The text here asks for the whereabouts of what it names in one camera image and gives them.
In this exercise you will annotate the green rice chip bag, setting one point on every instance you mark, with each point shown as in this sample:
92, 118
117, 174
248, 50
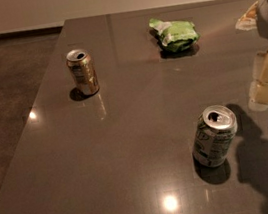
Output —
175, 36

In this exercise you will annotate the white orange snack bag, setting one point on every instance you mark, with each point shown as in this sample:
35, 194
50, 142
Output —
248, 20

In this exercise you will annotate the green 7up can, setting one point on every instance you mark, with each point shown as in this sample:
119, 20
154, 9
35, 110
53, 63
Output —
216, 128

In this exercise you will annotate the gold soda can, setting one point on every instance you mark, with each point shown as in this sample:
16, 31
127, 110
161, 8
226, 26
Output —
81, 66

